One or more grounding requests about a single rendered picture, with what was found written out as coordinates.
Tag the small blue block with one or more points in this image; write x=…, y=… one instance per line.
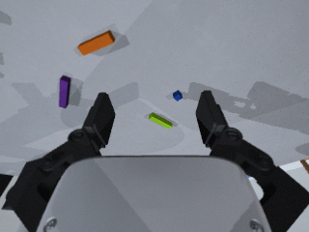
x=177, y=95

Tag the orange rod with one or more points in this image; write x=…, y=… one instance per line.
x=96, y=43

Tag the purple rod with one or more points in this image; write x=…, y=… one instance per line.
x=64, y=91

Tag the lime green rod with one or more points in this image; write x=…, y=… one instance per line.
x=157, y=119

